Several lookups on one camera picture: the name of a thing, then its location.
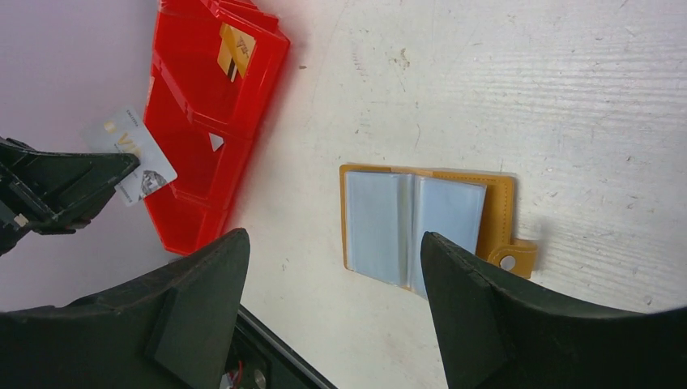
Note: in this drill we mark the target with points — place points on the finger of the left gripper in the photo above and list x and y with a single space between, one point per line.
53 193

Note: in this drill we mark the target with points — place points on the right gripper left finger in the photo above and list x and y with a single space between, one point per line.
170 328

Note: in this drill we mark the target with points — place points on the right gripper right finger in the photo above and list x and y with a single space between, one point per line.
498 330

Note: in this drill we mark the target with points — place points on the yellow leather card holder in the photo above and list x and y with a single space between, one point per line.
385 212

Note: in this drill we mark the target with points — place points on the gold card in tray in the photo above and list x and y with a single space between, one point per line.
235 51

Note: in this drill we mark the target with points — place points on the red plastic compartment tray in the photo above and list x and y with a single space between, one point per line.
205 125

